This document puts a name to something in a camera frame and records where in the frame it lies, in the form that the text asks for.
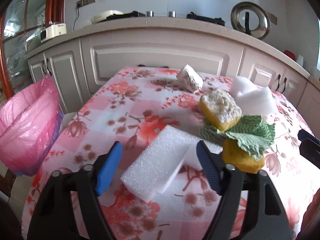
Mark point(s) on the red container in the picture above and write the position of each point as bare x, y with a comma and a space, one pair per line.
290, 55

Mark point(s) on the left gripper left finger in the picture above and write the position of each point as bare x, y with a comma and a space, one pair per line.
53, 216

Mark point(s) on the wall power socket strip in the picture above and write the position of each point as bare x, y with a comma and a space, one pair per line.
83, 3

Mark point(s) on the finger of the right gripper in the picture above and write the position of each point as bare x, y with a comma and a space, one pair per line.
309, 147

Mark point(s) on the white bottle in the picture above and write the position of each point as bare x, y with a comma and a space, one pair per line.
300, 60

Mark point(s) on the red framed glass door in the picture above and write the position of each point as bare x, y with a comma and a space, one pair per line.
21, 24

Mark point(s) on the pink floral tablecloth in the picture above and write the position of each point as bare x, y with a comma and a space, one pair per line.
133, 107

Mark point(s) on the white patterned paper box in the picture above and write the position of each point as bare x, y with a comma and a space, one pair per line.
189, 79

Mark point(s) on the white kitchen cabinet counter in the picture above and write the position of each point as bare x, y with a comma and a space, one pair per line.
82, 61

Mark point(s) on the white countertop appliance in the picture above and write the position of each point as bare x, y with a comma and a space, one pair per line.
52, 31

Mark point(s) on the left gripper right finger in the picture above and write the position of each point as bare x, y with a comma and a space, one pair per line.
265, 216

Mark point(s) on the pink lined trash bin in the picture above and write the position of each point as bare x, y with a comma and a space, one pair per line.
30, 124

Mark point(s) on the long white foam block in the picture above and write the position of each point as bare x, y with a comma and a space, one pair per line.
157, 166

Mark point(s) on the cream flat appliance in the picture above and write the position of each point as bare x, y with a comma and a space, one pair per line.
104, 15

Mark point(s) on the round steel pot lid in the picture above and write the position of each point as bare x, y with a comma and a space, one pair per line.
251, 19

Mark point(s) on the yellow sponge with white top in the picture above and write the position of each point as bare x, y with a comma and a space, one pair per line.
220, 109

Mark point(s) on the green wavy cloth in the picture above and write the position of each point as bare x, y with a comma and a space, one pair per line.
251, 134

